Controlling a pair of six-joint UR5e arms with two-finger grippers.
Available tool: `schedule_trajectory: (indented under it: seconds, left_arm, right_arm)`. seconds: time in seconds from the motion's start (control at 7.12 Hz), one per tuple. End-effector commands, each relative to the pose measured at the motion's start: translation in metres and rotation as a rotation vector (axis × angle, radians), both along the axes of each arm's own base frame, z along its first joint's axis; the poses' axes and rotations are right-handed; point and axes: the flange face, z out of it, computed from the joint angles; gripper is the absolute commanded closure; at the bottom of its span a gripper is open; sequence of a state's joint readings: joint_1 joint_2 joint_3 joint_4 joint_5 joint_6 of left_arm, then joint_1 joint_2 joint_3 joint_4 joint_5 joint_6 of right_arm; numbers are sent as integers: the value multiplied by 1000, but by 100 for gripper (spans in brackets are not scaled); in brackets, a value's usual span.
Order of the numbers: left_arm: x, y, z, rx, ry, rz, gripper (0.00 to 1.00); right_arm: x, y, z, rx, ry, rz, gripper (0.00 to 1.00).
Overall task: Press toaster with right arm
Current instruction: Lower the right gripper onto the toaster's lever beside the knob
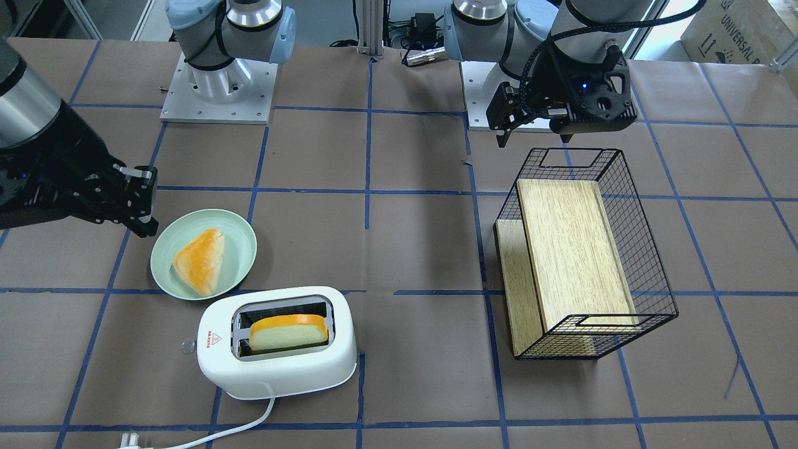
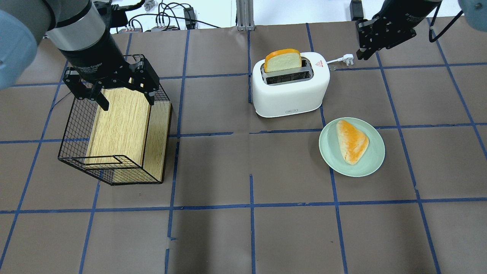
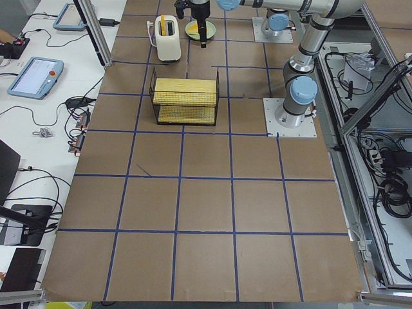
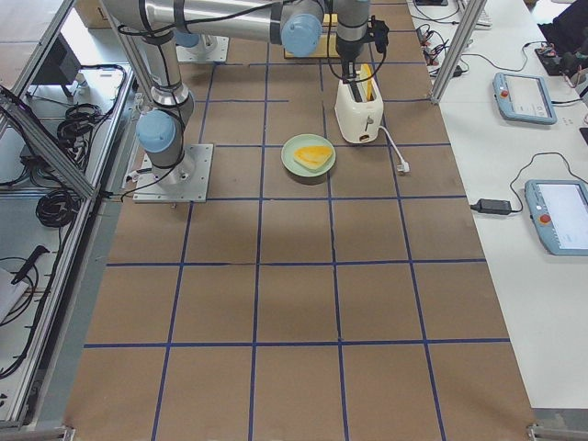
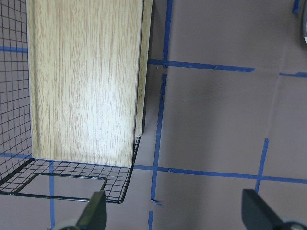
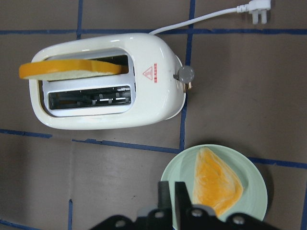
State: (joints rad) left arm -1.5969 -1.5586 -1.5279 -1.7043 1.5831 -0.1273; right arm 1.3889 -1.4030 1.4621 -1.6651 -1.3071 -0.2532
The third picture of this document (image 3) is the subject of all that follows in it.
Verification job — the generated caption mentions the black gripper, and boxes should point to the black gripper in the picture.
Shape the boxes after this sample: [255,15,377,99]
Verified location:
[174,0,211,48]

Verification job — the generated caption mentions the white toaster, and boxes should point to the white toaster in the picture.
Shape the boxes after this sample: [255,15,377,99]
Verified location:
[154,15,181,62]

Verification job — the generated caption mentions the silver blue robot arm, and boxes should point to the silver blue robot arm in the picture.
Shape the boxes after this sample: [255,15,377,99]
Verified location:
[217,0,364,129]
[174,1,292,48]

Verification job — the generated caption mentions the toast slice in toaster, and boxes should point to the toast slice in toaster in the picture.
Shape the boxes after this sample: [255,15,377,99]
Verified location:
[160,15,167,36]

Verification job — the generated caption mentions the light green plate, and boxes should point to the light green plate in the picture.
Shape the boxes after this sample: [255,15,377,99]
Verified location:
[185,20,216,41]

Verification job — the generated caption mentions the triangular bread on plate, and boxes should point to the triangular bread on plate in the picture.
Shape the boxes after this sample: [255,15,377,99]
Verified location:
[187,22,199,35]

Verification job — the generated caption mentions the black power adapter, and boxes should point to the black power adapter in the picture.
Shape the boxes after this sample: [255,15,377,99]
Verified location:
[98,18,120,27]

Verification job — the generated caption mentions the light wooden shelf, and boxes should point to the light wooden shelf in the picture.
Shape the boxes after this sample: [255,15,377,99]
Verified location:
[152,78,217,124]

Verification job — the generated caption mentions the far blue teach pendant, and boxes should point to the far blue teach pendant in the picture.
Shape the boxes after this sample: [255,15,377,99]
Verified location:
[53,3,86,32]

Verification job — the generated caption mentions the blue teach pendant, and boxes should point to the blue teach pendant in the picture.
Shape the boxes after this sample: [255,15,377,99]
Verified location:
[7,57,64,100]
[53,3,86,32]

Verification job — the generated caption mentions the near blue teach pendant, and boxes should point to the near blue teach pendant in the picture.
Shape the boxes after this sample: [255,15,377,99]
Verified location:
[7,57,64,100]

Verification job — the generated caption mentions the black emergency stop box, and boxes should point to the black emergency stop box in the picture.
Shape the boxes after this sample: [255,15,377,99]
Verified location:
[1,38,30,59]

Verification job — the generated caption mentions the white toaster power cord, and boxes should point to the white toaster power cord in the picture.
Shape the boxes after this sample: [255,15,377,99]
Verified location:
[146,21,158,48]

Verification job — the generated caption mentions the black wire basket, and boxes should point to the black wire basket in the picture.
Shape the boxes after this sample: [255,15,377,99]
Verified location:
[149,65,220,127]

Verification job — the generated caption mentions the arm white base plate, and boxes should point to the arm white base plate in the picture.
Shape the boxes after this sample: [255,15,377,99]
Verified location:
[263,98,317,138]
[252,17,294,44]

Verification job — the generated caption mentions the aluminium frame post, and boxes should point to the aluminium frame post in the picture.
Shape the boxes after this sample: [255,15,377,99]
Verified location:
[73,0,113,68]

